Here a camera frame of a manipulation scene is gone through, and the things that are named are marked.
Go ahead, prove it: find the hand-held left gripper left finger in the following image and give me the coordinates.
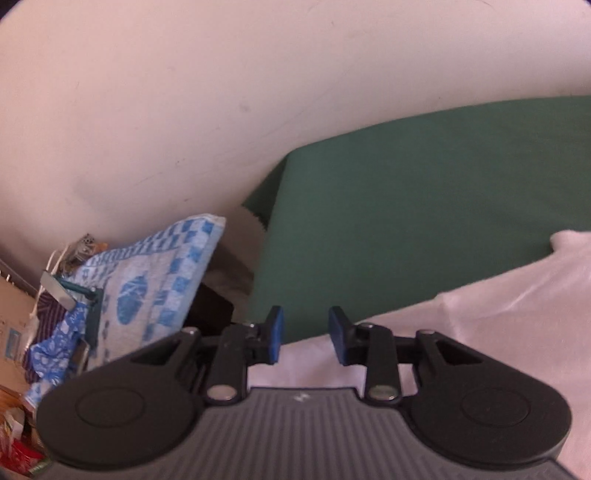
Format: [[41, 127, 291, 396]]
[[127, 305, 284, 407]]

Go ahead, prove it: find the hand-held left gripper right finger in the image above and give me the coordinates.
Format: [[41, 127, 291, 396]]
[[329, 306, 485, 406]]

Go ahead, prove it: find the white shirt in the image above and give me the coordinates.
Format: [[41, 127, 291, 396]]
[[247, 229, 591, 480]]

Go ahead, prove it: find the blue patterned towel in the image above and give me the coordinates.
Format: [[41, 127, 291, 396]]
[[23, 213, 227, 402]]

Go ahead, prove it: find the dark teal stand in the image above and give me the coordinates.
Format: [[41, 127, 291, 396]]
[[58, 277, 105, 349]]

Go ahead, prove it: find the small grey rectangular device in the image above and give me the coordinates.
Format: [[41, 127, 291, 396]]
[[41, 272, 77, 311]]

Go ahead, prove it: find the dark striped cloth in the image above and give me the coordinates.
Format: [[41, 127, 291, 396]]
[[34, 295, 66, 370]]

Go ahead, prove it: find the cardboard box with blue label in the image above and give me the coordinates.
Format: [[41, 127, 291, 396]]
[[0, 318, 28, 370]]

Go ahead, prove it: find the red snack packet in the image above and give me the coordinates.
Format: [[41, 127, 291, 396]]
[[0, 406, 47, 477]]

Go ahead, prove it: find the dark furniture frame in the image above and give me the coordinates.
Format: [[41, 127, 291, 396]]
[[185, 249, 256, 335]]

